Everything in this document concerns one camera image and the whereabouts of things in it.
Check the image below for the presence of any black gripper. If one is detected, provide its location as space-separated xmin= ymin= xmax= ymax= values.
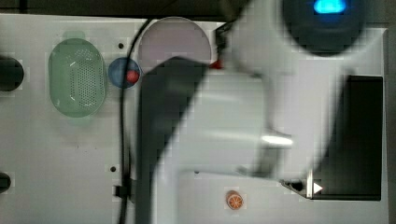
xmin=214 ymin=21 xmax=233 ymax=60

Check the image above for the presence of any red ketchup bottle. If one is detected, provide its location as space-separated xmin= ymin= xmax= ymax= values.
xmin=209 ymin=60 xmax=223 ymax=69

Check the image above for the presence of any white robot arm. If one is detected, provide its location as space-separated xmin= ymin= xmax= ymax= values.
xmin=135 ymin=0 xmax=366 ymax=224

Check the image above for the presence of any black toaster oven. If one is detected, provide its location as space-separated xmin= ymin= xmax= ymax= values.
xmin=281 ymin=76 xmax=383 ymax=201

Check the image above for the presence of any lilac round plate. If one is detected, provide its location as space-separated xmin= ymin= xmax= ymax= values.
xmin=137 ymin=17 xmax=212 ymax=73

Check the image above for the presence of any small red ball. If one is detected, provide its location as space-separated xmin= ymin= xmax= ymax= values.
xmin=126 ymin=70 xmax=140 ymax=84

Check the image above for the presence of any blue bowl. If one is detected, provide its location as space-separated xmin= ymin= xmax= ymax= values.
xmin=107 ymin=58 xmax=142 ymax=89

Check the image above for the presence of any green perforated colander basket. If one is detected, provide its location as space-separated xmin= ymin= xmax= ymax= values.
xmin=48 ymin=31 xmax=106 ymax=119

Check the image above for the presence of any orange slice toy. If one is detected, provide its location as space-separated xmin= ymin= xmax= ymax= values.
xmin=226 ymin=190 xmax=244 ymax=210

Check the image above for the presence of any black cylinder cup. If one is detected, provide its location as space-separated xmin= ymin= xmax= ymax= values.
xmin=0 ymin=57 xmax=24 ymax=91

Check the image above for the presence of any black round object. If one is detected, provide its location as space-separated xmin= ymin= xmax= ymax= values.
xmin=0 ymin=173 xmax=11 ymax=193

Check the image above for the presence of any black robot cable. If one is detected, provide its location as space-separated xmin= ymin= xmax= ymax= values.
xmin=113 ymin=18 xmax=155 ymax=224

